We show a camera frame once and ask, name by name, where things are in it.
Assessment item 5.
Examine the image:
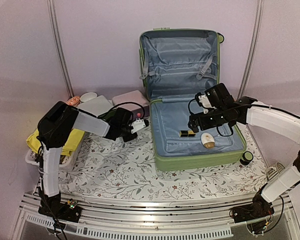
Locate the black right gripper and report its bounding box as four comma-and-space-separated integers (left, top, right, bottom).
189, 107, 228, 133

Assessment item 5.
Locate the purple drawer box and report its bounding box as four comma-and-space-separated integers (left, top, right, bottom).
112, 90, 150, 119

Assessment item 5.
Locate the green hard-shell suitcase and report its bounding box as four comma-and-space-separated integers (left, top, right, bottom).
139, 29, 247, 171

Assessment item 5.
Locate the white green drawer box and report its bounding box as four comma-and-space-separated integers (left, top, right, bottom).
78, 95, 113, 117

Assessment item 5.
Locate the yellow garment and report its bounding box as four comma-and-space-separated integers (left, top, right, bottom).
26, 129, 85, 157

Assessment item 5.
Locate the white perforated plastic basket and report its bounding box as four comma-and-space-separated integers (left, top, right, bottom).
25, 148, 79, 171

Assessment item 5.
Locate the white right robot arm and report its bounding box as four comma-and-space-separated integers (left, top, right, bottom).
188, 83, 300, 218

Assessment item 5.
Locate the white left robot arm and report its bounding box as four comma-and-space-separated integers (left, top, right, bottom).
37, 101, 150, 217

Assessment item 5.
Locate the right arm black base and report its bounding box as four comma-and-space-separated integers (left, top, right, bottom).
229, 184, 275, 223

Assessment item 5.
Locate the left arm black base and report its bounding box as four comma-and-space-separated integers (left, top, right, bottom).
38, 192, 83, 223

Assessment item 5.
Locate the cream round bottle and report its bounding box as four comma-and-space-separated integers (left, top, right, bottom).
200, 132, 215, 149

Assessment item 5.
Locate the small dark tube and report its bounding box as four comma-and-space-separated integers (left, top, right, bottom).
179, 130, 196, 138

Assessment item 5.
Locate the floral white table mat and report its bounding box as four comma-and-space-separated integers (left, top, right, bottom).
40, 99, 269, 202

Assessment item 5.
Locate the white ribbed round object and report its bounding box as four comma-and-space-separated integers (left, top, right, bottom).
266, 162, 285, 182

